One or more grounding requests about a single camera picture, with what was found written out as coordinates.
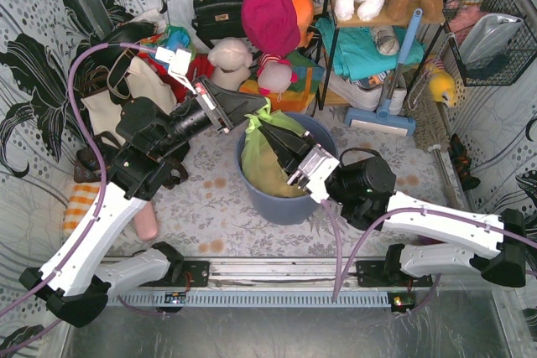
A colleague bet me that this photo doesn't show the blue round trash bin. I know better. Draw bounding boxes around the blue round trash bin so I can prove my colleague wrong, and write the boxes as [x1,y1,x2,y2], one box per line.
[234,112,339,226]

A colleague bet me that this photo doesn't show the rainbow striped cloth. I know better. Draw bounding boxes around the rainbow striped cloth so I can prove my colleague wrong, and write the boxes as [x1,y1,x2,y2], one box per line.
[238,51,325,112]

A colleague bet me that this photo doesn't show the black leather handbag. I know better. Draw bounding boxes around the black leather handbag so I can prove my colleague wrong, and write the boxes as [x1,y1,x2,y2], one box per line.
[191,0,247,49]

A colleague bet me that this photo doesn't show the colourful printed bag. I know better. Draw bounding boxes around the colourful printed bag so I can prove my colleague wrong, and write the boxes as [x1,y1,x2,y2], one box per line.
[140,25,196,57]

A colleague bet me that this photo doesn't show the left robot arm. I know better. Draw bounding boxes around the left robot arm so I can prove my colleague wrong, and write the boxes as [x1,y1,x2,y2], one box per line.
[19,77,267,328]

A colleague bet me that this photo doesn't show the cream canvas tote bag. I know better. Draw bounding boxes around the cream canvas tote bag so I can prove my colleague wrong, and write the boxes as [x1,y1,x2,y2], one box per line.
[82,56,177,145]

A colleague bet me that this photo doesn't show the yellow plush duck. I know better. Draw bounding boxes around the yellow plush duck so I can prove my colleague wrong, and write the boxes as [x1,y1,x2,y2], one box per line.
[425,59,456,107]

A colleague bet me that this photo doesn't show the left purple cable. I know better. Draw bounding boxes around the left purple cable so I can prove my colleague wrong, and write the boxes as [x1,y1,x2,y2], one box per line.
[0,41,160,353]

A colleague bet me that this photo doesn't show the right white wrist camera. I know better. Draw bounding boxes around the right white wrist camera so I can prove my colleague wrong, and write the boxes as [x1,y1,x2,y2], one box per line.
[287,144,340,204]

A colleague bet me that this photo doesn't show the orange white checked towel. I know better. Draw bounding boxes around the orange white checked towel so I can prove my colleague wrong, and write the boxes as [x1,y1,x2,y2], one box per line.
[62,183,100,236]

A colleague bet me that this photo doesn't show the grey patterned ball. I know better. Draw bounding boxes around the grey patterned ball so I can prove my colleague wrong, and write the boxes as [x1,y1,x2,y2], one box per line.
[370,25,399,56]

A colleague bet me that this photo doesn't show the black orange toy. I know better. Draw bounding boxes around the black orange toy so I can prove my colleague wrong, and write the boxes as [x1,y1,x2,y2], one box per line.
[448,133,481,191]

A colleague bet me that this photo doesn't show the black round hat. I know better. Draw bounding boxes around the black round hat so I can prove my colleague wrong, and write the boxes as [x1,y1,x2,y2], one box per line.
[91,21,156,65]

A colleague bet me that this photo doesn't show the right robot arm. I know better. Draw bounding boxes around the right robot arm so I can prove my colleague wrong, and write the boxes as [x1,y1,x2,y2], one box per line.
[259,122,536,288]

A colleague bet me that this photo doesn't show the orange plush toy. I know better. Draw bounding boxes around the orange plush toy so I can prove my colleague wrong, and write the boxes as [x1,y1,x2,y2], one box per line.
[291,0,314,48]

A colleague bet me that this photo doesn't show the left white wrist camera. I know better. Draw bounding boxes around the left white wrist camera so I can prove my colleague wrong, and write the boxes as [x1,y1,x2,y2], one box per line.
[155,47,196,94]

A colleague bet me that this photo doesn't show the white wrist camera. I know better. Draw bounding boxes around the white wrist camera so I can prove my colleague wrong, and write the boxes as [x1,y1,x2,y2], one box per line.
[155,47,196,94]
[287,144,340,204]

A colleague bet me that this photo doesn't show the red cloth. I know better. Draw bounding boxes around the red cloth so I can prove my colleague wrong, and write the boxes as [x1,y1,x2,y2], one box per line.
[140,53,215,103]

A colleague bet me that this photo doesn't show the magenta cloth bag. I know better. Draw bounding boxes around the magenta cloth bag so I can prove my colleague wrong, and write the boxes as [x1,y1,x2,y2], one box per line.
[241,0,300,56]

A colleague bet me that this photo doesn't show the white sneaker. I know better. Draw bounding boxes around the white sneaker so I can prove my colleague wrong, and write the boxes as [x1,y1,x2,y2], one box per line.
[328,75,407,115]

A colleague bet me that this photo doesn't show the green trash bag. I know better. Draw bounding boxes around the green trash bag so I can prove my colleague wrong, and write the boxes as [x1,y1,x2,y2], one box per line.
[241,97,307,198]

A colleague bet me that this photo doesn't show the pink faced plush doll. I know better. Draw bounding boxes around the pink faced plush doll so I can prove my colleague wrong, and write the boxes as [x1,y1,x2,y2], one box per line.
[257,53,298,96]

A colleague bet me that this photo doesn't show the brown patterned bag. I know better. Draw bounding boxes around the brown patterned bag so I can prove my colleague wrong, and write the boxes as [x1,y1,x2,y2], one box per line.
[74,132,190,189]

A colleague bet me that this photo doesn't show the black wire basket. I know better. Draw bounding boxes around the black wire basket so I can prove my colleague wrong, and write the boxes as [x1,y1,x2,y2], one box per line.
[443,0,536,86]

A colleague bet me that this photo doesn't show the silver foil pouch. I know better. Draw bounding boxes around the silver foil pouch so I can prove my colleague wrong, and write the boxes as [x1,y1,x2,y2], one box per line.
[459,13,524,65]

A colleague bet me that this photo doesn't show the cream plush lamb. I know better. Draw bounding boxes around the cream plush lamb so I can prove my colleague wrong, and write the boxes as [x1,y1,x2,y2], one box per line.
[208,38,253,91]

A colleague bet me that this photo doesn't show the teal folded cloth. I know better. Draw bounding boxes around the teal folded cloth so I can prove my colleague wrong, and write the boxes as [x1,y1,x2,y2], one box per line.
[315,18,425,80]

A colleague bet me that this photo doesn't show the blue floor sweeper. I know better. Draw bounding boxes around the blue floor sweeper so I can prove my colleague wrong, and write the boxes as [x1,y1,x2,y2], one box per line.
[345,8,423,136]

